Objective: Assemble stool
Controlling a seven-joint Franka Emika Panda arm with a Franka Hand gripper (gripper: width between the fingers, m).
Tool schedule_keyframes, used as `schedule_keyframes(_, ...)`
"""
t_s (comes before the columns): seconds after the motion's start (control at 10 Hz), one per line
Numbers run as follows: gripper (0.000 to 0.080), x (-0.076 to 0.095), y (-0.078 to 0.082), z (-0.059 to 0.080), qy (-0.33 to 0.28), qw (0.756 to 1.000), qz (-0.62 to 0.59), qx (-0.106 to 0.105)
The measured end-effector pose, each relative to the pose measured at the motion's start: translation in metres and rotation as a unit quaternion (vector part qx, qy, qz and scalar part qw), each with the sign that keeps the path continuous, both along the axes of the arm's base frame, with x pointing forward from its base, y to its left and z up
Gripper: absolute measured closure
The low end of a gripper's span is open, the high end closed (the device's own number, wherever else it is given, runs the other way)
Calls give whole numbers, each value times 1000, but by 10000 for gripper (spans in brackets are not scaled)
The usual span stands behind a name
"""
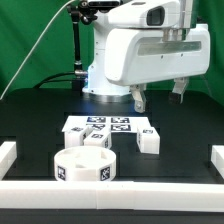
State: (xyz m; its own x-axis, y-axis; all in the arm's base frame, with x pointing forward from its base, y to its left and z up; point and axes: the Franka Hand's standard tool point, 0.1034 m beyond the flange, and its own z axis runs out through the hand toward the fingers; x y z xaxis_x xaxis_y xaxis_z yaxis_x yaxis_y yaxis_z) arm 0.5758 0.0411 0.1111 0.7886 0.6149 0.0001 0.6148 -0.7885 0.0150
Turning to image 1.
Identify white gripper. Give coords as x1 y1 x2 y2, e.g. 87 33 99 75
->
105 24 210 113

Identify white round stool seat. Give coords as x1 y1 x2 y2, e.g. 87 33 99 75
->
54 146 116 181

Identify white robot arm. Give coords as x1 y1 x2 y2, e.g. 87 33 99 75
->
84 0 210 113

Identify paper sheet with markers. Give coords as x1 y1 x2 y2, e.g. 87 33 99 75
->
62 116 151 133

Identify white right barrier wall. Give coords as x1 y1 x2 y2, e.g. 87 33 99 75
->
211 145 224 179

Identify white barrier wall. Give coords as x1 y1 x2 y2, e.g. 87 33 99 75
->
0 141 17 181
211 145 224 179
0 181 224 212

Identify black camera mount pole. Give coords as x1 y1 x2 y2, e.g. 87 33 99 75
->
67 4 85 94

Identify black cables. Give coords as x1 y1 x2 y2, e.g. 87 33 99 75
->
32 71 83 90

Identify black camera on mount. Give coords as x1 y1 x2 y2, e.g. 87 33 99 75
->
80 0 121 10

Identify white cable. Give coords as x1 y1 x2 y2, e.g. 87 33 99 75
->
0 0 78 101

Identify white left barrier wall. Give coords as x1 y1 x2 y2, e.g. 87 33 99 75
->
0 141 17 181

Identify white front barrier wall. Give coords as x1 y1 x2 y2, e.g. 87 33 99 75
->
0 181 224 212

